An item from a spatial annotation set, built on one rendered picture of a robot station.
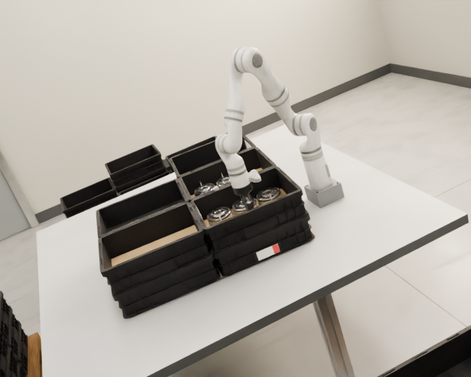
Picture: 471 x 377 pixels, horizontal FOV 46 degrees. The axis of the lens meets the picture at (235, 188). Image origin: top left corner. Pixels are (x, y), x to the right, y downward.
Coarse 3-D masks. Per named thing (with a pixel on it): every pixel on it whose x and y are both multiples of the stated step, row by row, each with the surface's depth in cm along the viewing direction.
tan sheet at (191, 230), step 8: (176, 232) 230; (184, 232) 228; (192, 232) 226; (160, 240) 228; (168, 240) 226; (136, 248) 228; (144, 248) 226; (152, 248) 224; (120, 256) 226; (128, 256) 224; (136, 256) 222; (112, 264) 222
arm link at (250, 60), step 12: (252, 48) 199; (240, 60) 200; (252, 60) 198; (264, 60) 203; (252, 72) 201; (264, 72) 204; (264, 84) 207; (276, 84) 210; (264, 96) 215; (276, 96) 213
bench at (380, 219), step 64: (128, 192) 323; (384, 192) 233; (64, 256) 273; (320, 256) 206; (384, 256) 195; (64, 320) 221; (128, 320) 207; (192, 320) 195; (256, 320) 185; (320, 320) 205
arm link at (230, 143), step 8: (224, 120) 203; (232, 120) 202; (240, 120) 203; (232, 128) 201; (240, 128) 203; (224, 136) 203; (232, 136) 200; (240, 136) 203; (224, 144) 201; (232, 144) 200; (240, 144) 202; (224, 152) 205; (232, 152) 202
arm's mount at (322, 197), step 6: (336, 180) 241; (306, 186) 245; (330, 186) 237; (336, 186) 237; (306, 192) 247; (312, 192) 239; (318, 192) 236; (324, 192) 236; (330, 192) 237; (336, 192) 238; (342, 192) 239; (312, 198) 242; (318, 198) 236; (324, 198) 237; (330, 198) 238; (336, 198) 239; (318, 204) 237; (324, 204) 238
